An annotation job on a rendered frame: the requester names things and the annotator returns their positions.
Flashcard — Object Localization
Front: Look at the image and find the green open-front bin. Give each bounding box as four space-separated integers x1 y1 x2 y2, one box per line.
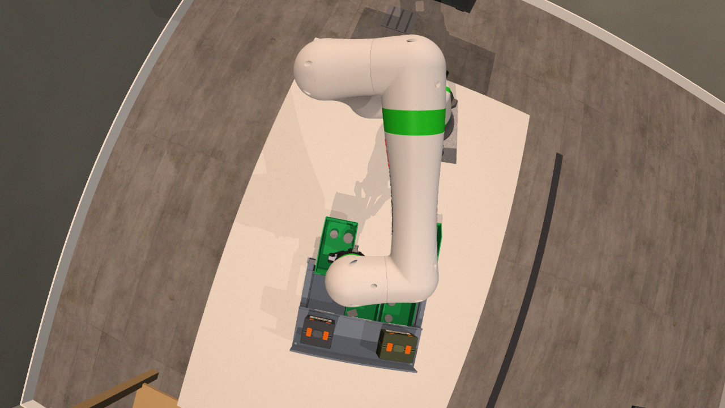
378 303 417 326
345 304 381 321
314 217 358 275
437 223 442 258

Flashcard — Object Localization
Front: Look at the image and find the grey storage shelf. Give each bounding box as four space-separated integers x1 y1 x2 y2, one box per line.
289 257 427 373

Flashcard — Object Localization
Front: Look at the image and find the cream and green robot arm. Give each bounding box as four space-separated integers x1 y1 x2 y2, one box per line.
293 35 458 307

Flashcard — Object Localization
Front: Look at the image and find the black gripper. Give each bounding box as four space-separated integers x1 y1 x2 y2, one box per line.
328 250 344 263

